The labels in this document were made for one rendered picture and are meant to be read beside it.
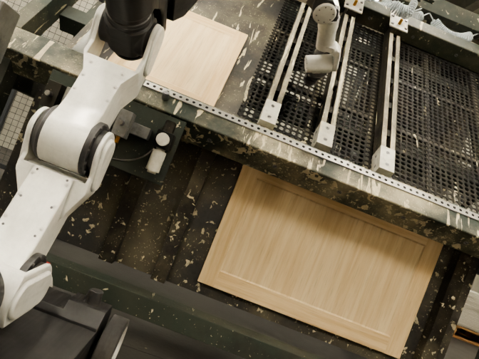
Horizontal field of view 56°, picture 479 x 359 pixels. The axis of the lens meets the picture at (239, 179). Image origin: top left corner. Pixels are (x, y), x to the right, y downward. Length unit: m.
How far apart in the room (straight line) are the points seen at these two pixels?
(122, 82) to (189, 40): 0.83
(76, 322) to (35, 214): 0.33
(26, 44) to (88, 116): 0.70
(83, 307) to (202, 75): 1.00
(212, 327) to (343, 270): 0.60
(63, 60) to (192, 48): 0.53
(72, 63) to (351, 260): 1.32
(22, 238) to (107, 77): 0.45
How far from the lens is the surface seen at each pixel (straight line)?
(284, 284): 1.91
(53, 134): 1.15
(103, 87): 1.22
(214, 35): 2.08
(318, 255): 1.91
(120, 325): 1.34
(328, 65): 1.77
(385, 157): 1.81
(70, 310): 1.33
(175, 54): 1.92
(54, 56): 1.77
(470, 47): 2.79
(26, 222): 1.14
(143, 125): 1.63
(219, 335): 1.71
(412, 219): 1.78
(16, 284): 1.02
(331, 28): 1.66
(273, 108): 1.73
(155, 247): 1.90
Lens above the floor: 0.66
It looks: 1 degrees up
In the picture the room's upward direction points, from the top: 22 degrees clockwise
